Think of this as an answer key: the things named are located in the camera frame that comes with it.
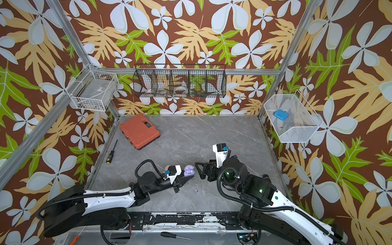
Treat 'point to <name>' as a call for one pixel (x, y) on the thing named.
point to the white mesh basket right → (293, 118)
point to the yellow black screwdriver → (111, 154)
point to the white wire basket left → (93, 90)
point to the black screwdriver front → (169, 235)
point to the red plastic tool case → (140, 131)
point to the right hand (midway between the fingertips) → (199, 163)
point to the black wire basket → (180, 80)
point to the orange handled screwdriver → (73, 242)
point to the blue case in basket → (281, 115)
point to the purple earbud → (196, 191)
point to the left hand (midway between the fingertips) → (192, 171)
